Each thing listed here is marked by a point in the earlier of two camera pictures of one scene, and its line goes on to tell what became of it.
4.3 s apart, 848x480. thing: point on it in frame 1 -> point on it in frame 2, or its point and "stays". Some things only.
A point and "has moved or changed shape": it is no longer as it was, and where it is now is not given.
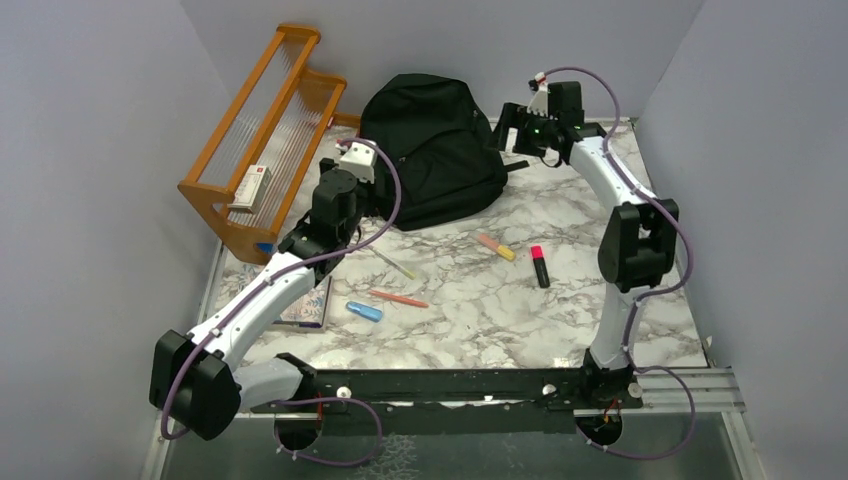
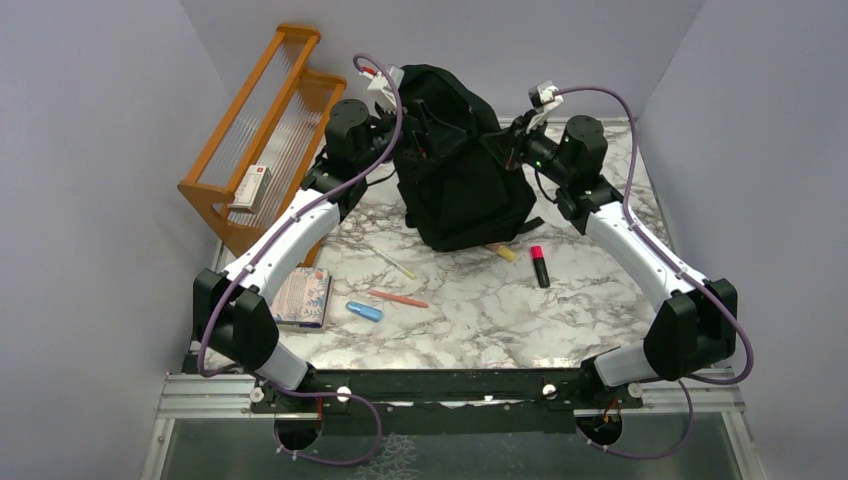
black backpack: (446, 150) has moved or changed shape
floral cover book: (310, 311) stays
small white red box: (251, 188) stays
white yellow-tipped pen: (407, 273) stays
